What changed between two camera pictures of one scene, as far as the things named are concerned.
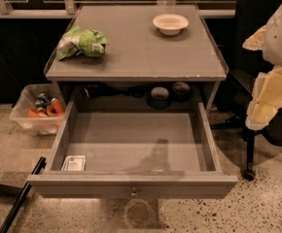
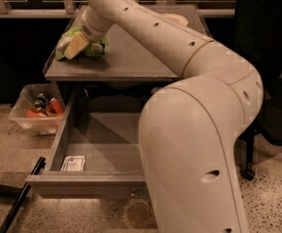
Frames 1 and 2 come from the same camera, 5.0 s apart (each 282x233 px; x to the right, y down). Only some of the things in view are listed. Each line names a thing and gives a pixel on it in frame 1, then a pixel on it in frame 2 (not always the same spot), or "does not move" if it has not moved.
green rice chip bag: [77, 41] does not move
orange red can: [56, 106] does not move
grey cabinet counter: [138, 49] does not move
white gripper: [281, 42] to [92, 30]
